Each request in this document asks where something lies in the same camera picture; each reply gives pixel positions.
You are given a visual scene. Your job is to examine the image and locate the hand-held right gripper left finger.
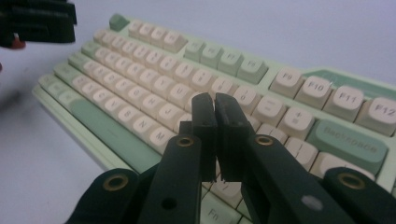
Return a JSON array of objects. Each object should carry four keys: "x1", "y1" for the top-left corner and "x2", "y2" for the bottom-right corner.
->
[{"x1": 136, "y1": 92, "x2": 219, "y2": 224}]

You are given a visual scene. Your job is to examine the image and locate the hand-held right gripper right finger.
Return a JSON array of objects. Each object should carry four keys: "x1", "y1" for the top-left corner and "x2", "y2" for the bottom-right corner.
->
[{"x1": 214, "y1": 92, "x2": 356, "y2": 224}]

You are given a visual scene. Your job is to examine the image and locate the green and pink keyboard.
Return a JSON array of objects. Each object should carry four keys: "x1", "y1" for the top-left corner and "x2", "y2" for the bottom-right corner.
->
[{"x1": 32, "y1": 12, "x2": 396, "y2": 224}]

